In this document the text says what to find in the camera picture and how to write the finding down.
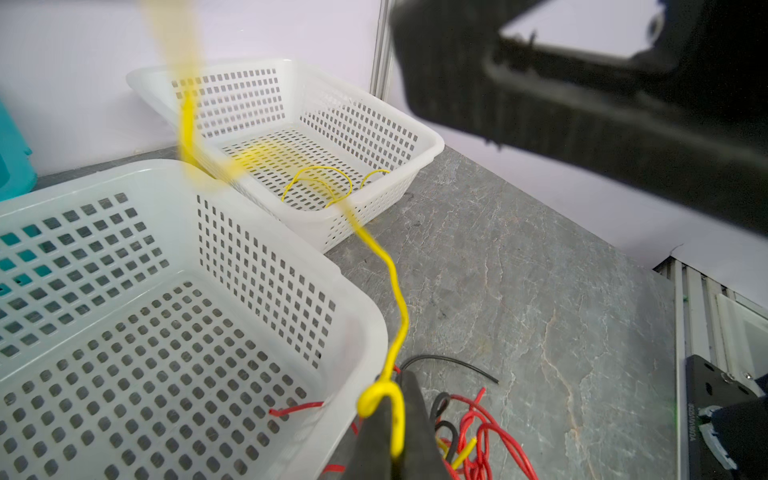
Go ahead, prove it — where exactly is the teal plastic basket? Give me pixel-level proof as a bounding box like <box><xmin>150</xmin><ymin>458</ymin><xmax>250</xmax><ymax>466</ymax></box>
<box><xmin>0</xmin><ymin>104</ymin><xmax>37</xmax><ymax>201</ymax></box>

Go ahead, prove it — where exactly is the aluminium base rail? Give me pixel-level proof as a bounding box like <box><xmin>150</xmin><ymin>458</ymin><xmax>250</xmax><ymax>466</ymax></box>
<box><xmin>653</xmin><ymin>256</ymin><xmax>768</xmax><ymax>480</ymax></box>

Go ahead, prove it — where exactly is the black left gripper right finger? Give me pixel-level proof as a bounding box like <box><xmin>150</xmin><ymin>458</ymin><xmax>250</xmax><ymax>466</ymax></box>
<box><xmin>395</xmin><ymin>370</ymin><xmax>450</xmax><ymax>480</ymax></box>

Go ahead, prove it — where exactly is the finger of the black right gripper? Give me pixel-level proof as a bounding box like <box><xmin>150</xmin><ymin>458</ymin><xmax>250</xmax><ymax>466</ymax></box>
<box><xmin>389</xmin><ymin>1</ymin><xmax>767</xmax><ymax>235</ymax></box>

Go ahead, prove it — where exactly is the white plastic basket near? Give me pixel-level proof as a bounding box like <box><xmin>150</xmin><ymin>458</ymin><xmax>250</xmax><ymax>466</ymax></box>
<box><xmin>1</xmin><ymin>160</ymin><xmax>388</xmax><ymax>479</ymax></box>

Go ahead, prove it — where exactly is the white plastic basket far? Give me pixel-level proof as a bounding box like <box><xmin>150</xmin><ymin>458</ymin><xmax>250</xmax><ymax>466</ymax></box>
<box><xmin>127</xmin><ymin>59</ymin><xmax>444</xmax><ymax>252</ymax></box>

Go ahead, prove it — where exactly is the yellow cable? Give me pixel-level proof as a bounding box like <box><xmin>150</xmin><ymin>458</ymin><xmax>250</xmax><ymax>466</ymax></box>
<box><xmin>140</xmin><ymin>0</ymin><xmax>411</xmax><ymax>460</ymax></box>
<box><xmin>280</xmin><ymin>166</ymin><xmax>391</xmax><ymax>209</ymax></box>

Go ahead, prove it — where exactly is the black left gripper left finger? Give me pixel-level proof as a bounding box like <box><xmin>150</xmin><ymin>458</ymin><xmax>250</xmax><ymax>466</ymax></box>
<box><xmin>341</xmin><ymin>397</ymin><xmax>398</xmax><ymax>480</ymax></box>

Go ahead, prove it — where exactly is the red cable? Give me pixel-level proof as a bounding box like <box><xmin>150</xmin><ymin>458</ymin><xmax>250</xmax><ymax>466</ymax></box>
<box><xmin>268</xmin><ymin>365</ymin><xmax>540</xmax><ymax>480</ymax></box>

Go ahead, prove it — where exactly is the white plastic basket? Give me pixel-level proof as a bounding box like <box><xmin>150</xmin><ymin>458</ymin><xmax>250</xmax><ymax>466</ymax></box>
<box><xmin>1</xmin><ymin>160</ymin><xmax>388</xmax><ymax>479</ymax></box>
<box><xmin>127</xmin><ymin>59</ymin><xmax>444</xmax><ymax>252</ymax></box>

